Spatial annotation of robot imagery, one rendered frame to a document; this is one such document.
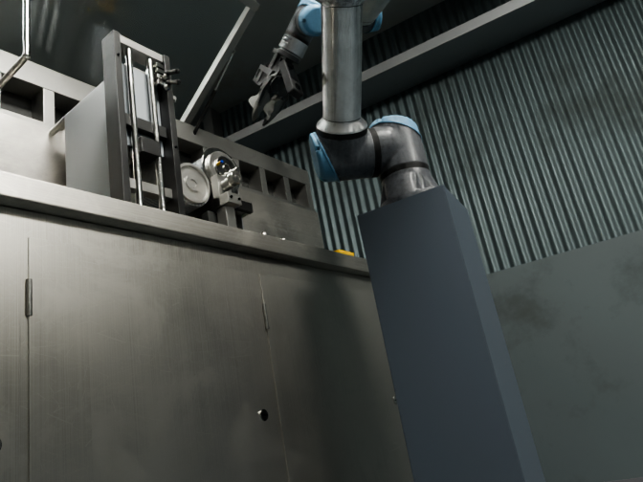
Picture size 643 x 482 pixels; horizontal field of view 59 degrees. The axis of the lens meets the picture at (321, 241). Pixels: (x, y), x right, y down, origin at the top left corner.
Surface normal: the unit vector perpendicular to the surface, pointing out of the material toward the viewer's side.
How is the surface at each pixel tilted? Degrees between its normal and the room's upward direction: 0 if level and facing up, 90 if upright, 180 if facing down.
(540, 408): 90
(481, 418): 90
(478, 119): 90
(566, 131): 90
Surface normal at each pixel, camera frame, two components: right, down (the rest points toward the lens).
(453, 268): -0.48, -0.22
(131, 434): 0.77, -0.34
